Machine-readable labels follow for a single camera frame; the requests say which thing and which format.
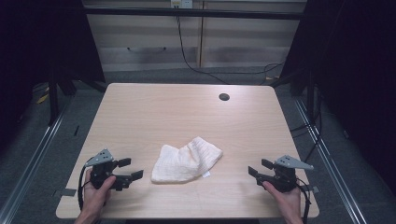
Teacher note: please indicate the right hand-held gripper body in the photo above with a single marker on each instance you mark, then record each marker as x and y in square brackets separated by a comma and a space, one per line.
[285, 179]

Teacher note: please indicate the grey tape strip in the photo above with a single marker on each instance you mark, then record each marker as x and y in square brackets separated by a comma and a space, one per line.
[313, 188]
[67, 192]

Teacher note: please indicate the person's left hand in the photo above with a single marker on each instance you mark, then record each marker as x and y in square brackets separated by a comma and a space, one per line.
[95, 197]

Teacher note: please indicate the metal floor rail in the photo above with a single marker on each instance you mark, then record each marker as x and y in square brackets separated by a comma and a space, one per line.
[29, 161]
[330, 168]

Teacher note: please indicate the person's right hand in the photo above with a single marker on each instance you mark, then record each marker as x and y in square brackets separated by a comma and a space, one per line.
[289, 202]

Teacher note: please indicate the white wall socket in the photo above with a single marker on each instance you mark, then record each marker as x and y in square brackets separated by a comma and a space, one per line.
[181, 3]

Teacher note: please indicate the black metal stand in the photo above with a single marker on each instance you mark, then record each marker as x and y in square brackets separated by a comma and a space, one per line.
[53, 99]
[310, 93]

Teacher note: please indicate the black curtain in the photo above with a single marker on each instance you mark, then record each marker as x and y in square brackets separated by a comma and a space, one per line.
[351, 77]
[40, 46]

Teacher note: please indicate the yellow floor object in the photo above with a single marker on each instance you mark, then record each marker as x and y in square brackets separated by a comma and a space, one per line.
[42, 98]

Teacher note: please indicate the white cloth towel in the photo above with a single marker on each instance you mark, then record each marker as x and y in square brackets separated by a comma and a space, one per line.
[183, 163]

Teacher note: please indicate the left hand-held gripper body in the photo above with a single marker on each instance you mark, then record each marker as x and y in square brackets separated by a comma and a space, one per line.
[101, 171]

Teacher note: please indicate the black horizontal bar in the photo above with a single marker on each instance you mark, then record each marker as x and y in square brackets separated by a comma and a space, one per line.
[193, 13]

